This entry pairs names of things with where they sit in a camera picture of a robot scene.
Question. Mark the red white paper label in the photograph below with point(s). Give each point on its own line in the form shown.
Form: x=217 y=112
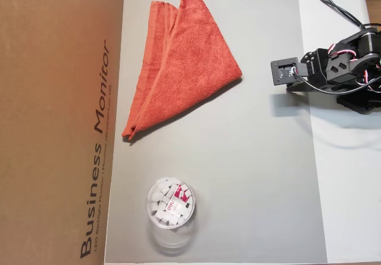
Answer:
x=181 y=196

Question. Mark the grey table mat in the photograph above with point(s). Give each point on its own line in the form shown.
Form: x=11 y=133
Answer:
x=238 y=172

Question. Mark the white eraser cubes heap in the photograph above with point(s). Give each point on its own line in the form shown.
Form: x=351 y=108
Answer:
x=157 y=208

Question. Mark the black wrist camera board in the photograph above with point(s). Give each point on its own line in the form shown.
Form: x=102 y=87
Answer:
x=278 y=79

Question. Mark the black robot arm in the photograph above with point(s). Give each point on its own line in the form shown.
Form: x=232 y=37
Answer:
x=342 y=68

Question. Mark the orange terry towel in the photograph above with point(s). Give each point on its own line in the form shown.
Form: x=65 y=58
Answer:
x=184 y=77

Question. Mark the clear plastic jar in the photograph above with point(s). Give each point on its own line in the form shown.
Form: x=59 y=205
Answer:
x=171 y=202

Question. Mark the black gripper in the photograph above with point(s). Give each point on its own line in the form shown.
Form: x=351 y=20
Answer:
x=295 y=88

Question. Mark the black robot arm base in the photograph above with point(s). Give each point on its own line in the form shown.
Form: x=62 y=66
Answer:
x=360 y=105

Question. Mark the brown cardboard monitor box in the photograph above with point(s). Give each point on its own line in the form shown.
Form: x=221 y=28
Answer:
x=53 y=113

